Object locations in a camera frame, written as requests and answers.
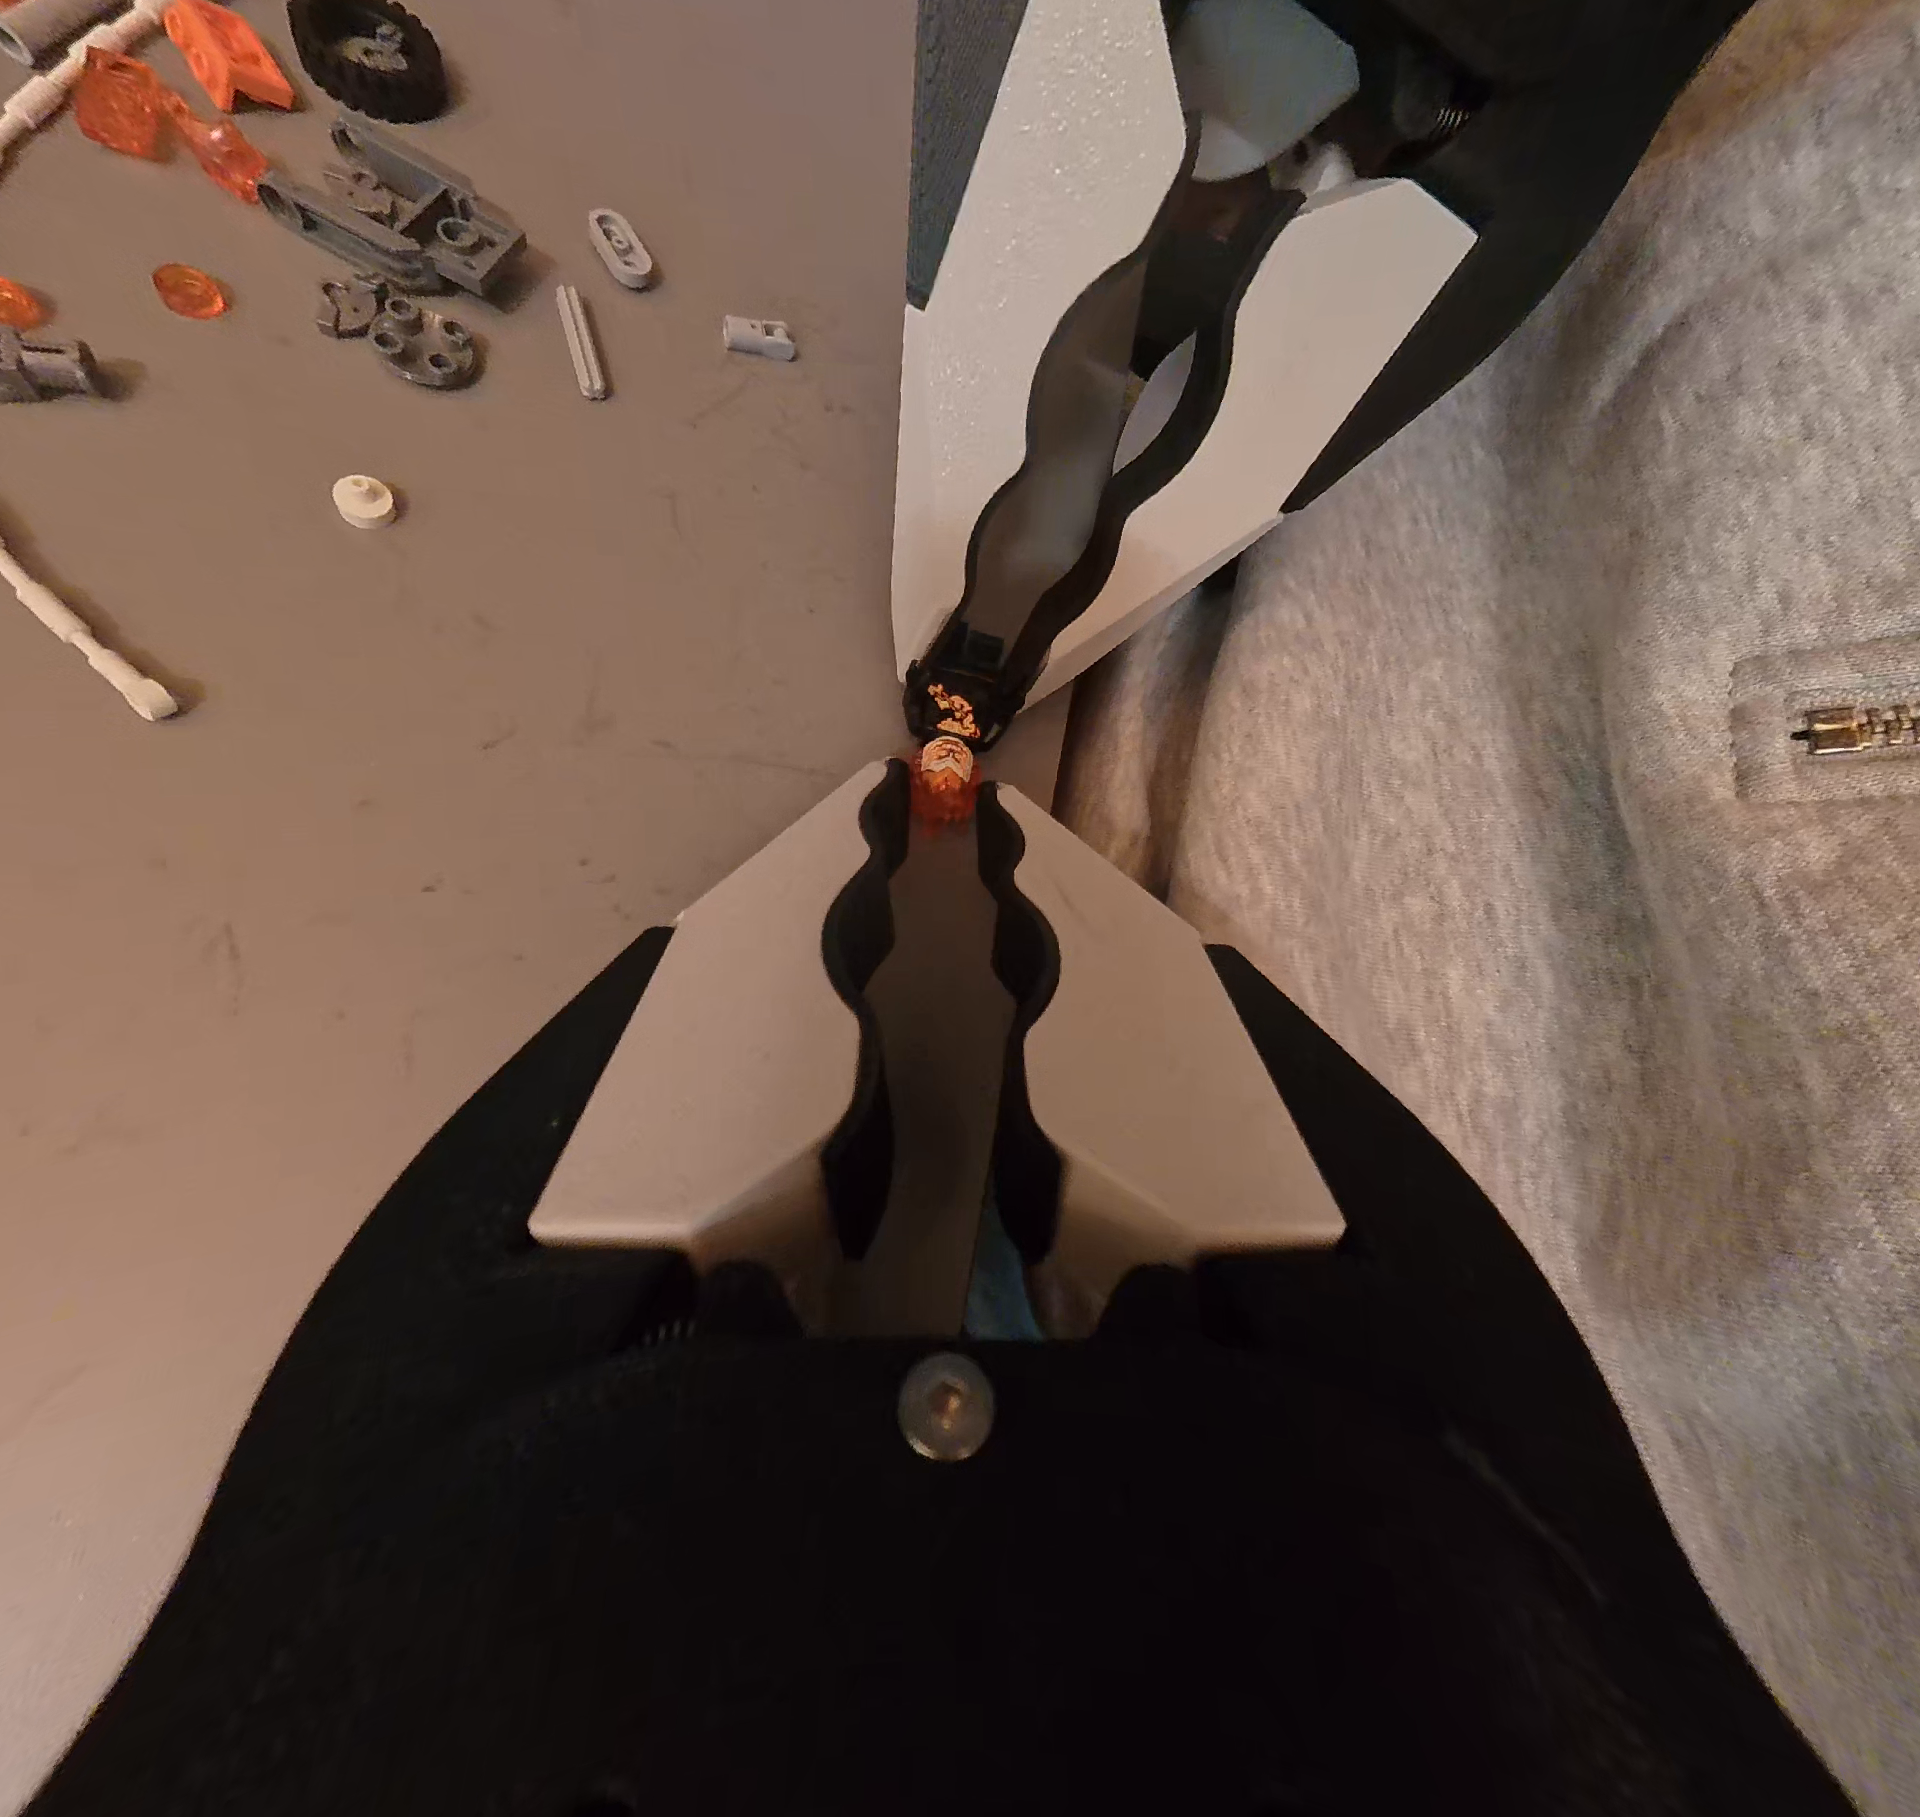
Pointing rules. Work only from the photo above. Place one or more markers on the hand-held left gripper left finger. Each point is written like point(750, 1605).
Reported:
point(706, 1083)

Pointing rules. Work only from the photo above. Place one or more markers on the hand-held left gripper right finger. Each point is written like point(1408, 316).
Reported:
point(1172, 1083)

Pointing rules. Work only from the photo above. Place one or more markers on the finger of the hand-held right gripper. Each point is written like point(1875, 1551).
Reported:
point(1049, 196)
point(1335, 316)

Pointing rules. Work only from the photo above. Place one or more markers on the transparent orange flame minifigure head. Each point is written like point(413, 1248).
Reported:
point(945, 790)

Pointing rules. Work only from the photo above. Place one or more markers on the black minifigure torso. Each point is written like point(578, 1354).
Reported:
point(960, 700)

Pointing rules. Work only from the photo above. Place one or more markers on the light grey oval lego link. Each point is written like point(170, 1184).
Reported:
point(620, 247)

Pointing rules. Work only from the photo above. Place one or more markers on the light grey small lego clip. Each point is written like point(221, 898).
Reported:
point(758, 337)

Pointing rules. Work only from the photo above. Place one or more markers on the light grey lego bar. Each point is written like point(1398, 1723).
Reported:
point(583, 341)

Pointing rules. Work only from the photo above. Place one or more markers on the dark grey round lego plate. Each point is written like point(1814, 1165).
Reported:
point(425, 347)

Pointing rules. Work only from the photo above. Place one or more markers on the white round lego stud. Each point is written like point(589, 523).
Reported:
point(365, 500)

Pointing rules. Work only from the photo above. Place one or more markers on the black thin lego wheel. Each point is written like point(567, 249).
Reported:
point(366, 51)

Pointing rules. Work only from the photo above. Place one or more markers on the dark grey small lego piece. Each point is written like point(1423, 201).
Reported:
point(350, 306)

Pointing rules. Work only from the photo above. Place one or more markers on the transparent orange lego tile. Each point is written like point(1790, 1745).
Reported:
point(119, 105)
point(225, 156)

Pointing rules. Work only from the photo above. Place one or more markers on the orange lego wedge plate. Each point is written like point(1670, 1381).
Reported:
point(225, 51)

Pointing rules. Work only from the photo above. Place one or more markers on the grey lego tube pin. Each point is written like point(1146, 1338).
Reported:
point(59, 15)

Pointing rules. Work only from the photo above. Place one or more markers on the grey zip hoodie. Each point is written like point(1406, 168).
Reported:
point(1500, 947)

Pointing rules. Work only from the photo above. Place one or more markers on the dark grey technic connector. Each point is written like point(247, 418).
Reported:
point(44, 365)

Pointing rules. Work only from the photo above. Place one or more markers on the dark grey technic frame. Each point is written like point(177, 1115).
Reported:
point(399, 205)

